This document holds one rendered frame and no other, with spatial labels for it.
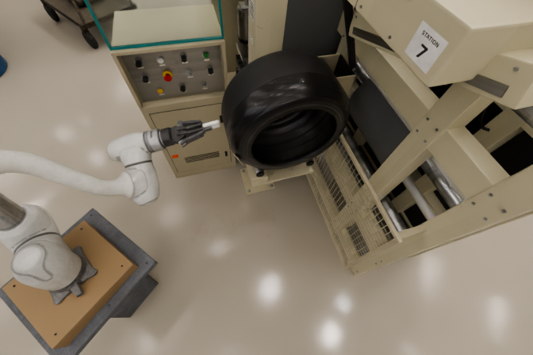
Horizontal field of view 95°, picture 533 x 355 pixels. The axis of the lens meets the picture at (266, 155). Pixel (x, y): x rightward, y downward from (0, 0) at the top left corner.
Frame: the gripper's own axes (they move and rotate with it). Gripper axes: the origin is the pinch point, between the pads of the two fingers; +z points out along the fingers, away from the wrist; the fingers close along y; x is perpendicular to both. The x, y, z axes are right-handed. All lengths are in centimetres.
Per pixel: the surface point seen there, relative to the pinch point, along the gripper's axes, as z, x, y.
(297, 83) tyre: 34.4, -17.1, -6.6
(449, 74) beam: 60, -37, -36
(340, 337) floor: 38, 129, -97
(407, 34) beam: 57, -39, -22
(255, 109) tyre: 18.1, -12.0, -8.7
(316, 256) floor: 42, 130, -45
